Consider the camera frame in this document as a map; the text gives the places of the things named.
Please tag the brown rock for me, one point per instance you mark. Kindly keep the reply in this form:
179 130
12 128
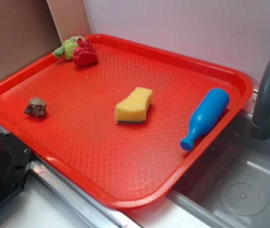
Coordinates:
36 108

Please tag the grey sink basin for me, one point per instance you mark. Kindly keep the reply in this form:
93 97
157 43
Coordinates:
229 185

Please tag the brown cardboard panel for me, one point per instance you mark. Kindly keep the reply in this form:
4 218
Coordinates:
30 29

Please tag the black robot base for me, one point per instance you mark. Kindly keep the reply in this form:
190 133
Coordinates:
15 159

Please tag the blue plastic bottle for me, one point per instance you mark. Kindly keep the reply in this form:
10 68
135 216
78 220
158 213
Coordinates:
205 116

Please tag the yellow sponge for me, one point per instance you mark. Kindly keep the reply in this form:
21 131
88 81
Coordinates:
134 108

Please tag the red plastic tray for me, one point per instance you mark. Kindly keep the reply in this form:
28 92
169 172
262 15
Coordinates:
122 165

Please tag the green plush frog toy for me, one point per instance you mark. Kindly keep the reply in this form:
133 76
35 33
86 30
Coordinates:
67 48

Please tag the grey faucet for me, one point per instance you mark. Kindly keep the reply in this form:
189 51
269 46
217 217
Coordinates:
267 95

